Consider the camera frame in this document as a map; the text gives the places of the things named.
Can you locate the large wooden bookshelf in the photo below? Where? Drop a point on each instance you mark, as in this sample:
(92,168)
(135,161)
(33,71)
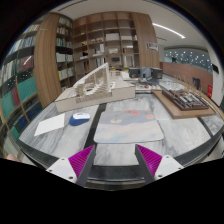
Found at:
(121,39)

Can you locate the white architectural building model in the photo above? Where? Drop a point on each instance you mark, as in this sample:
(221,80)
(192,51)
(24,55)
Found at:
(95,88)

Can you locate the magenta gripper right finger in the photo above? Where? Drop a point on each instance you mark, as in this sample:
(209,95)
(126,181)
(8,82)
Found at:
(154,166)

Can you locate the white and blue computer mouse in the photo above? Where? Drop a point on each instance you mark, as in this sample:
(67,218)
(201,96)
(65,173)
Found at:
(79,118)

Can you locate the left side bookshelf with books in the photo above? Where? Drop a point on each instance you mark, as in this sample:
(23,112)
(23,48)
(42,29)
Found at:
(37,68)

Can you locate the white paper sheet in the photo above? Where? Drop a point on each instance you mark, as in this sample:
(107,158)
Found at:
(50,124)

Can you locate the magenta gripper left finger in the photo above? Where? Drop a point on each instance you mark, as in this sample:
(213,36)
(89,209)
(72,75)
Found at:
(75,168)

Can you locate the dark model on wooden board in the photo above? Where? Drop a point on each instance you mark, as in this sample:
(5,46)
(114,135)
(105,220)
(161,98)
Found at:
(180,104)

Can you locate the red sign on wall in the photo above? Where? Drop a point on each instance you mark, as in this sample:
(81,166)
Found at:
(209,90)

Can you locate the pastel printed mouse pad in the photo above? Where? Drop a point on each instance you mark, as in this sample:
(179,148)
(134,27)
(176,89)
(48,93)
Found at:
(129,126)

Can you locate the grey building model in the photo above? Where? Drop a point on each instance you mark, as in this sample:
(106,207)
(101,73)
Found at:
(146,73)

